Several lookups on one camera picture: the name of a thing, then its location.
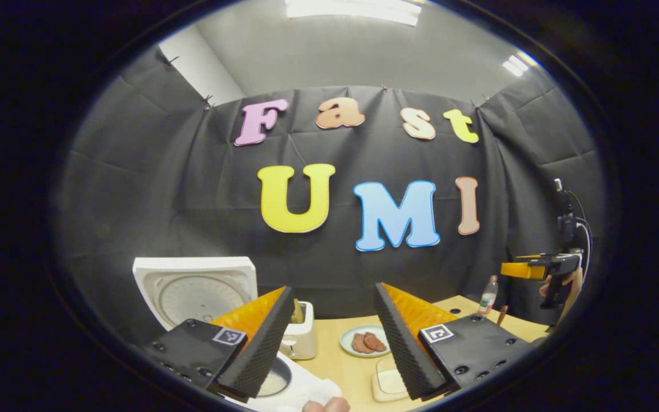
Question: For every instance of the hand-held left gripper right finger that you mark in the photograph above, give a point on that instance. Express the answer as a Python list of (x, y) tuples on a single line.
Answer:
[(404, 355)]

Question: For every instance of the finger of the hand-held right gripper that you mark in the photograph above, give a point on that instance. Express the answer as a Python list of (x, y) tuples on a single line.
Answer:
[(521, 270)]

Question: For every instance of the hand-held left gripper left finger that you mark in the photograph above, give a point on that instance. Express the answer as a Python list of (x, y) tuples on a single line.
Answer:
[(264, 355)]

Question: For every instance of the clear box of rice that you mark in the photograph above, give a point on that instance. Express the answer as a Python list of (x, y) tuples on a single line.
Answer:
[(389, 380)]

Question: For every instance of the brown wooden spoon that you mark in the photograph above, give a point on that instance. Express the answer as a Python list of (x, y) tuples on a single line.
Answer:
[(502, 316)]

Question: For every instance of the white rice cooker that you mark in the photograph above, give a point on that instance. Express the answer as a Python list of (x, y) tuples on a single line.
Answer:
[(192, 274)]

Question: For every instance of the brown meat slice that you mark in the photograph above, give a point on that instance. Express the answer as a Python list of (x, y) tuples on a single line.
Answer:
[(377, 341), (359, 343)]

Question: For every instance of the white toaster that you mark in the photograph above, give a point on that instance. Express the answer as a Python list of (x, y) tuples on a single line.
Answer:
[(304, 340)]

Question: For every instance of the clear plastic water bottle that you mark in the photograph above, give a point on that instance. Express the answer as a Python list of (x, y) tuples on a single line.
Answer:
[(488, 300)]

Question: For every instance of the brown bread slice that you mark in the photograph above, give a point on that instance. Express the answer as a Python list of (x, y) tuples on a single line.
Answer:
[(297, 312)]

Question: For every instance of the pale green plate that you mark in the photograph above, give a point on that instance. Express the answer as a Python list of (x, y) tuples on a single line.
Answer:
[(345, 343)]

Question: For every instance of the black backdrop cloth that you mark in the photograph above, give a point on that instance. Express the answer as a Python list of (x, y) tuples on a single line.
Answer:
[(335, 269)]

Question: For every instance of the small ceiling light panel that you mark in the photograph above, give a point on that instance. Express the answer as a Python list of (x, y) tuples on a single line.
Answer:
[(517, 64)]

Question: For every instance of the large ceiling light panel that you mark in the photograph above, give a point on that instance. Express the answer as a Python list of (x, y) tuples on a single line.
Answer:
[(352, 10)]

